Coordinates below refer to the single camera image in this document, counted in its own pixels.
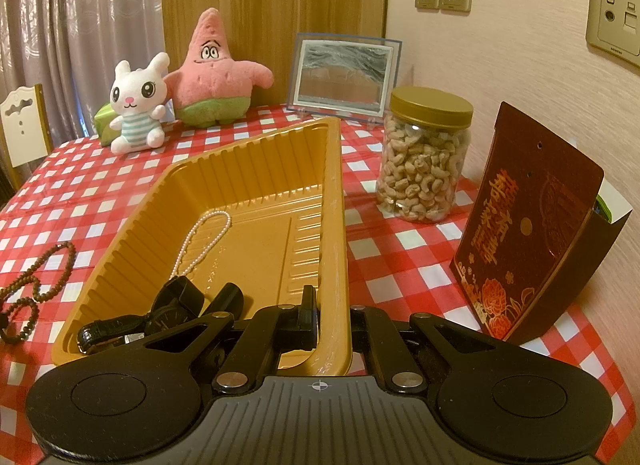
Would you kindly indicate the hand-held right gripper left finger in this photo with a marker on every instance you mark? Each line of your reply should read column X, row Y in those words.
column 307, row 307

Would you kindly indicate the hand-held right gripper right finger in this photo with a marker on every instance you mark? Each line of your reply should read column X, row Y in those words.
column 362, row 330

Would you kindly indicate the yellow plastic tray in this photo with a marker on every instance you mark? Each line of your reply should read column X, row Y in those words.
column 260, row 225

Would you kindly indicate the red checked tablecloth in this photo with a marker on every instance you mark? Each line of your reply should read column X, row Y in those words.
column 400, row 245

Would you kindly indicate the black wrist watch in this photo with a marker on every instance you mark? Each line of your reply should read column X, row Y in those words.
column 165, row 317

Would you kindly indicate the cashew jar with gold lid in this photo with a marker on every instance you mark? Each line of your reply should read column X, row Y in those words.
column 425, row 170

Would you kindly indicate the dark red gift box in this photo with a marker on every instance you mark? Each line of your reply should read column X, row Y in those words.
column 520, row 235

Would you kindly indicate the pink starfish plush toy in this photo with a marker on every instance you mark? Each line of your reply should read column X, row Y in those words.
column 210, row 75

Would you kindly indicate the white bunny plush toy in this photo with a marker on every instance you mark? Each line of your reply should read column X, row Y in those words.
column 132, row 120

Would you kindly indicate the white and green box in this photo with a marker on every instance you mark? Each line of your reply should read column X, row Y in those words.
column 615, row 200

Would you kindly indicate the white wooden chair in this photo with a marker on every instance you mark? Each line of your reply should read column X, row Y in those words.
column 20, row 110

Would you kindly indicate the grey patterned curtain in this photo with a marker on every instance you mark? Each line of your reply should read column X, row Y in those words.
column 75, row 20

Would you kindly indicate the glass picture frame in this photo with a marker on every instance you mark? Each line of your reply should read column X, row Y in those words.
column 345, row 75

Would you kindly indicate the beige network wall plate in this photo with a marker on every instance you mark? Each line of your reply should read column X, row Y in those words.
column 612, row 15

